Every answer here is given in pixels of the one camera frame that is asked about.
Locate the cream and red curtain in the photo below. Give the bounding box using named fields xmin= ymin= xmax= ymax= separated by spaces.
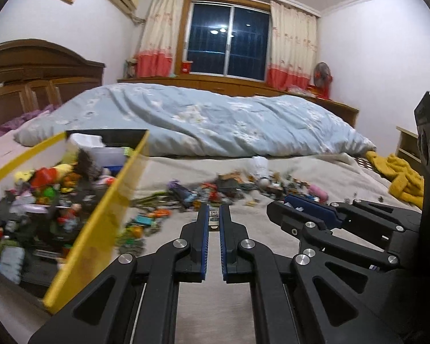
xmin=265 ymin=0 xmax=321 ymax=92
xmin=134 ymin=0 xmax=185 ymax=78

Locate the dark wooden headboard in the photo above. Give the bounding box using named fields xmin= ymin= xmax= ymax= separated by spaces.
xmin=0 ymin=39 xmax=106 ymax=130

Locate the yellow fleece cloth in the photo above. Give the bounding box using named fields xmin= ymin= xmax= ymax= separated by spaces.
xmin=365 ymin=150 xmax=425 ymax=210

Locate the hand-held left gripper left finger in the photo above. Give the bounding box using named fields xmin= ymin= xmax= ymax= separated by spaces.
xmin=28 ymin=204 xmax=210 ymax=344

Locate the pink plastic toy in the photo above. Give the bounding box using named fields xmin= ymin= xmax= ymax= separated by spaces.
xmin=308 ymin=184 xmax=330 ymax=201

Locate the heap of colourful toys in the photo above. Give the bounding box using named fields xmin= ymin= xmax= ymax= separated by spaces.
xmin=0 ymin=132 xmax=137 ymax=287

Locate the yellow toy storage box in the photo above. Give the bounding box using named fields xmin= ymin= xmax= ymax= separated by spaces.
xmin=0 ymin=129 xmax=151 ymax=314

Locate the white feather shuttlecock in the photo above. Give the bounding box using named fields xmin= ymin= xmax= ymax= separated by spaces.
xmin=251 ymin=156 xmax=273 ymax=187

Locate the red standing fan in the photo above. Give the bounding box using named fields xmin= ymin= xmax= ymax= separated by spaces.
xmin=310 ymin=62 xmax=334 ymax=99

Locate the pile of small toy bricks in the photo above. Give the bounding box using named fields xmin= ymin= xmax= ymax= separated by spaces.
xmin=115 ymin=172 xmax=345 ymax=255

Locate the wooden framed window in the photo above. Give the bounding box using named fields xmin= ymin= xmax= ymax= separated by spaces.
xmin=181 ymin=0 xmax=273 ymax=83

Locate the purple blanket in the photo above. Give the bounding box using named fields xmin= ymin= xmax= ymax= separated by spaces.
xmin=0 ymin=104 xmax=58 ymax=144

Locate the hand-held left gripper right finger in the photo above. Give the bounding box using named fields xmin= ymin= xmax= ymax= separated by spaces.
xmin=219 ymin=204 xmax=404 ymax=344

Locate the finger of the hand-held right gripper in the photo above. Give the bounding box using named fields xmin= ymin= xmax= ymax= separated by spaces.
xmin=284 ymin=193 xmax=423 ymax=249
xmin=267 ymin=201 xmax=406 ymax=294

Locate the light blue floral duvet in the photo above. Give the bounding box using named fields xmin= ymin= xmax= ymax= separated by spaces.
xmin=14 ymin=83 xmax=377 ymax=158

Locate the light wooden shelf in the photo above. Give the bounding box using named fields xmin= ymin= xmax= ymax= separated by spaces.
xmin=396 ymin=125 xmax=425 ymax=173

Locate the beige bed blanket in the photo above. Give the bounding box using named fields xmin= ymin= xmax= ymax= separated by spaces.
xmin=0 ymin=152 xmax=427 ymax=344

